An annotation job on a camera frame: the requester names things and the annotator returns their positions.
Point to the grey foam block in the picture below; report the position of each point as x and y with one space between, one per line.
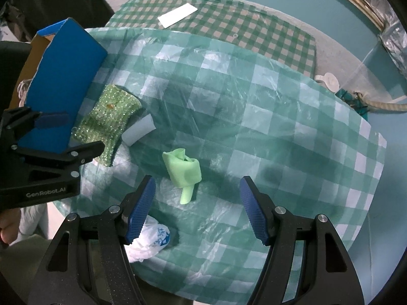
136 130

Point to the green sequined cloth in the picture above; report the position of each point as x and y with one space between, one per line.
108 114

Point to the small-check green tablecloth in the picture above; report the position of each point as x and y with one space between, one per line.
238 22

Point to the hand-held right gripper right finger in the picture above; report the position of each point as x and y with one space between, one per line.
254 209

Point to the large-check green plastic tablecloth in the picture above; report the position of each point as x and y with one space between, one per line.
270 117

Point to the person's left hand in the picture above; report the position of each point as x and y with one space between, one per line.
8 228

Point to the silver foil curtain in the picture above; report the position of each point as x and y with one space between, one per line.
394 38

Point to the wooden window sill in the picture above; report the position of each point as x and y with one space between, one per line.
359 1

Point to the black cloth-covered furniture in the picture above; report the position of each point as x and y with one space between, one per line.
63 0

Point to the white paper sheet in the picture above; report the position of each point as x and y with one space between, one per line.
178 15

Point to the white plastic bag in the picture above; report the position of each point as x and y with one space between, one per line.
149 241

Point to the light green cloth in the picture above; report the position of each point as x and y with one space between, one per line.
182 171

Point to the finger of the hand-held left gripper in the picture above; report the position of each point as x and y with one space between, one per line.
79 152
51 120

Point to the blue-rimmed cardboard box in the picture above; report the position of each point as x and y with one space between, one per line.
63 70

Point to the white cloth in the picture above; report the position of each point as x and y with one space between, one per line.
24 90

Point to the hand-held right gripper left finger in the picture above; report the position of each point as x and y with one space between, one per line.
141 209

